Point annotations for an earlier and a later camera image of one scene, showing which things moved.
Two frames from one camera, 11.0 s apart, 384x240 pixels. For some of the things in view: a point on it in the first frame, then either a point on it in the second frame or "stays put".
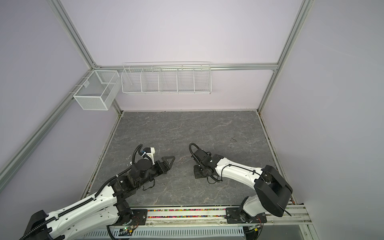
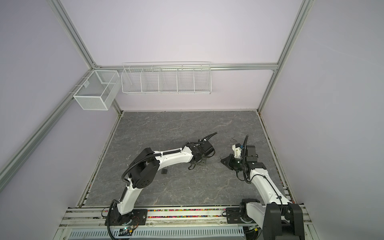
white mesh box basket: x=97 y=91 stays put
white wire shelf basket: x=167 y=78 stays put
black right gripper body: x=199 y=171 -> x=236 y=164
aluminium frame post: x=306 y=7 stays put
